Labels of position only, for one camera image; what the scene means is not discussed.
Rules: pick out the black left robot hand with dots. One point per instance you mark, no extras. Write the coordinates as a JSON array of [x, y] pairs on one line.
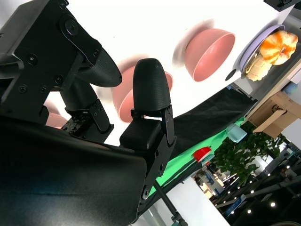
[[282, 3]]

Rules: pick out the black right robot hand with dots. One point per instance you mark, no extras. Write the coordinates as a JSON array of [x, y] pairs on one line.
[[70, 176]]

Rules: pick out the pink bowl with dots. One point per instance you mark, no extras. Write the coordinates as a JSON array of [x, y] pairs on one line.
[[55, 120], [124, 103], [211, 56]]

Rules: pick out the orange pumpkin-shaped bread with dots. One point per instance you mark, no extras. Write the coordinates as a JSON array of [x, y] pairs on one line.
[[277, 47]]

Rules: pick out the purple plate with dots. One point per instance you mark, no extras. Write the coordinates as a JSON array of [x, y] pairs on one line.
[[249, 47]]

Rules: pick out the beige bread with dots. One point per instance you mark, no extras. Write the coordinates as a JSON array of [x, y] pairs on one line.
[[256, 68]]

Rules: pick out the light blue round object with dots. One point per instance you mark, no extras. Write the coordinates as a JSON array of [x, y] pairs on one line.
[[291, 89]]

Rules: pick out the black table grommet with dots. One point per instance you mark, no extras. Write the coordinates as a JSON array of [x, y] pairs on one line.
[[231, 75]]

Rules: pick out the black tripod pole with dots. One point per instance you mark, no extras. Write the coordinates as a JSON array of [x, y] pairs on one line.
[[167, 200]]

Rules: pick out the cardboard box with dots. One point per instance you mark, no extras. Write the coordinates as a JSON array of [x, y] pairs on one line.
[[270, 113]]

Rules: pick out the green cloth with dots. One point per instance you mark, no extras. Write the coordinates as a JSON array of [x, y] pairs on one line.
[[185, 160]]

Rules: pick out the red round object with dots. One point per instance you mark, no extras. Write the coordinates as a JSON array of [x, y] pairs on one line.
[[202, 153]]

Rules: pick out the black cloth backdrop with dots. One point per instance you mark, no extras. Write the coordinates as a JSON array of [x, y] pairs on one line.
[[207, 117]]

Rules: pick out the light blue cup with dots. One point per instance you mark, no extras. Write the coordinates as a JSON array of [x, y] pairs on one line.
[[236, 133]]

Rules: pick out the green leafy plant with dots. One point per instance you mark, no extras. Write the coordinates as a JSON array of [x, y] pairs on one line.
[[237, 160]]

